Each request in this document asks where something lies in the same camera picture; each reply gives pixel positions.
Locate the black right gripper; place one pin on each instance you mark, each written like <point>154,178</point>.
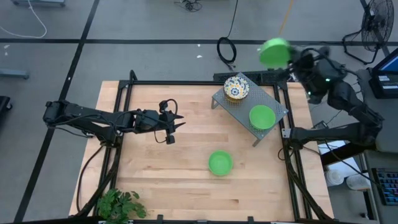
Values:
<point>320,76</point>

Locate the yellow patterned mini bowl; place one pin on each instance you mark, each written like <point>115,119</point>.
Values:
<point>236,88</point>

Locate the grey stand foot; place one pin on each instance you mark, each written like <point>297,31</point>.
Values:
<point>14,73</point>

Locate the green plate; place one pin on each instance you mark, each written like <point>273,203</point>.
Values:
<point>273,53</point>

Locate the grey side desk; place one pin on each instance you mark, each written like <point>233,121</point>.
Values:
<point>388,130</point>

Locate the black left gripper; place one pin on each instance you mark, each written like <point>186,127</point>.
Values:
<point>147,121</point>

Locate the green artificial plant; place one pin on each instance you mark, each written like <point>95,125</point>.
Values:
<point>118,205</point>

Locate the black computer keyboard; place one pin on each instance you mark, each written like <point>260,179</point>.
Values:
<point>387,186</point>

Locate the black power strip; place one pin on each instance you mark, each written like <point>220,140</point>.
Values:
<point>264,76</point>

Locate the black floor fan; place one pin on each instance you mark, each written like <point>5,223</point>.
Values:
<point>377,25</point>

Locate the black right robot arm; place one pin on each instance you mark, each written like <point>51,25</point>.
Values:
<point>326,133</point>

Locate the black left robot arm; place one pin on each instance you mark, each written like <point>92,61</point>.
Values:
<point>81,116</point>

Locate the grey cart base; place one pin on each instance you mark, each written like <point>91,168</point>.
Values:
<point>37,2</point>

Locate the grey perforated metal shelf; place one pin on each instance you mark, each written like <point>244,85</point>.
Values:
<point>231,109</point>

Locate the black aluminium table frame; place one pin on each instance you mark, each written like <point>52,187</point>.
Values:
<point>202,82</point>

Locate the black diagonal bar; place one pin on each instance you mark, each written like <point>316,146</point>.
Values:
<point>345,153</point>

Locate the green mini bowl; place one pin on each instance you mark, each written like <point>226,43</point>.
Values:
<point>262,117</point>
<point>220,163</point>

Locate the white paper sheet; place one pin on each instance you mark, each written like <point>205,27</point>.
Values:
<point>342,168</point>

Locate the black laptop computer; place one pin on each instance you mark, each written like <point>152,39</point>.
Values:
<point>384,84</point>

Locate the black table edge bracket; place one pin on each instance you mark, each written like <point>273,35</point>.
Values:
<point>160,218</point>
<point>250,219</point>

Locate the black cart corner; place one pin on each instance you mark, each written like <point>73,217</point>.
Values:
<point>4,102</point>

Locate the white round container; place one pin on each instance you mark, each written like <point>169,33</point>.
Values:
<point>357,182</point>
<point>334,177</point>

